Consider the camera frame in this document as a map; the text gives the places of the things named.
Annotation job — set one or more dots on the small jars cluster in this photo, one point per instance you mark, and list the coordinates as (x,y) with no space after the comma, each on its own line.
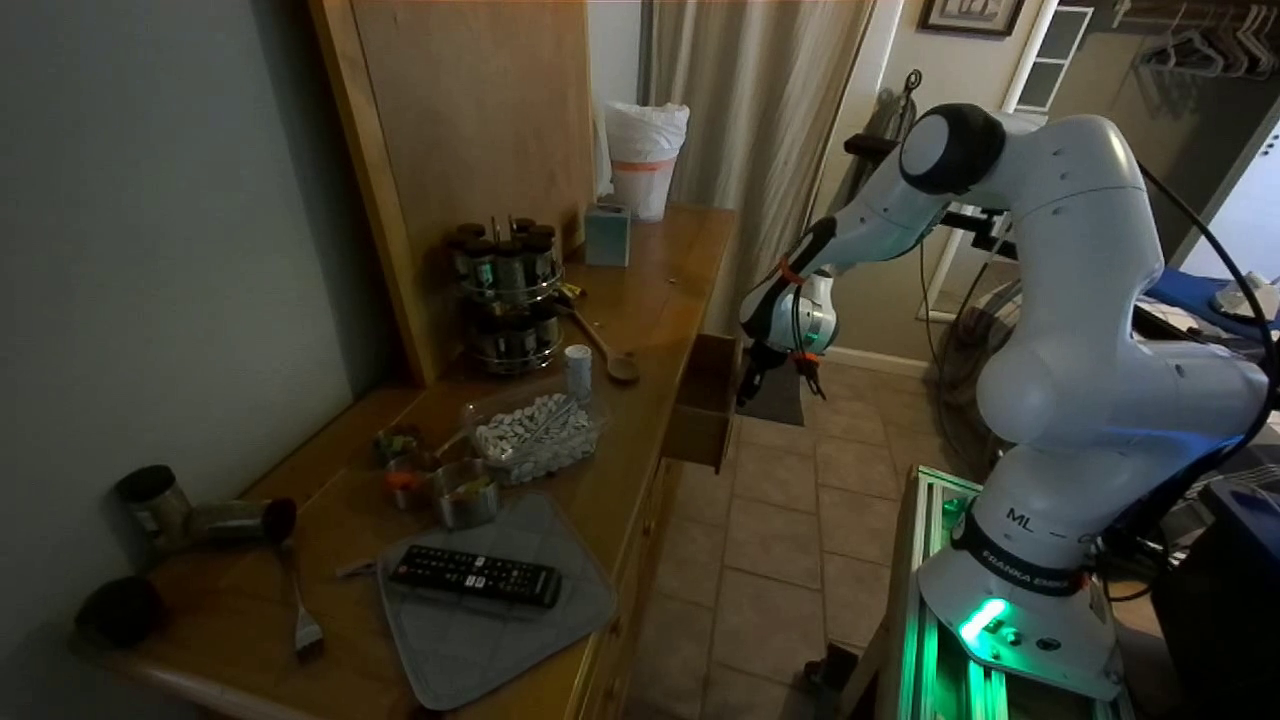
(446,480)

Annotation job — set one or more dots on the black round lid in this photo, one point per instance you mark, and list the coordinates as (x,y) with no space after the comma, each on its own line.
(123,612)

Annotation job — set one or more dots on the grey cloth mat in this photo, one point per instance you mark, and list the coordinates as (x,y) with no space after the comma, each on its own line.
(461,650)

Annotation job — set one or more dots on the blue tissue box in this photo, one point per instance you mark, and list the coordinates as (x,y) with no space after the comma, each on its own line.
(609,238)

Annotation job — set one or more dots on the wooden spoon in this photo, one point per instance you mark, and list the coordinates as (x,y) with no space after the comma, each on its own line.
(616,365)

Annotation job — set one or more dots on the rotating spice rack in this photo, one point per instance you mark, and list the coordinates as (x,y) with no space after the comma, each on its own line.
(507,281)

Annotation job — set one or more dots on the dresser drawer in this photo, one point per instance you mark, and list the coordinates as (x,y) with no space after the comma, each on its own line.
(698,424)

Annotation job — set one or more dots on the framed wall picture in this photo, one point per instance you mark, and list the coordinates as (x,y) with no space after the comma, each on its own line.
(971,17)

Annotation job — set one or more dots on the beige curtain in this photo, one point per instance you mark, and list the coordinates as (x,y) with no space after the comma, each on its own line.
(763,80)

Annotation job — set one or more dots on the small white cup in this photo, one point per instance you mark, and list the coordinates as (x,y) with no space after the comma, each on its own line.
(576,368)

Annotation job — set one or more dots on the metal spatula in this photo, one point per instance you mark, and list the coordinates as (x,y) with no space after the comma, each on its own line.
(305,627)

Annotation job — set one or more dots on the black remote control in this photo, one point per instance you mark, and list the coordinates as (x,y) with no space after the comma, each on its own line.
(452,575)

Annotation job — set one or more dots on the metal tin can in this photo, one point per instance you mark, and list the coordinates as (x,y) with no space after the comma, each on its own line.
(156,504)

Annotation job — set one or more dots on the dark floor mat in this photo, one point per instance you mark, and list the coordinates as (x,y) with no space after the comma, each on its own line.
(777,399)

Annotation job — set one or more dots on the robot base stand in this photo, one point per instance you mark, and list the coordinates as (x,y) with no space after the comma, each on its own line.
(971,646)

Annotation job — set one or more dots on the wooden dresser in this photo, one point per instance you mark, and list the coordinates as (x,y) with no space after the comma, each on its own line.
(224,636)

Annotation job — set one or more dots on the wooden back board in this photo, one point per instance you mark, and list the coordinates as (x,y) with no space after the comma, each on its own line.
(456,112)

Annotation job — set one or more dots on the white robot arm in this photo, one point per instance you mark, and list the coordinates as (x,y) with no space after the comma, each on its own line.
(1093,413)

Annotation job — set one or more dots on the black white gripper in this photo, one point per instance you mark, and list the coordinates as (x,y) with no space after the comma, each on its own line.
(788,316)

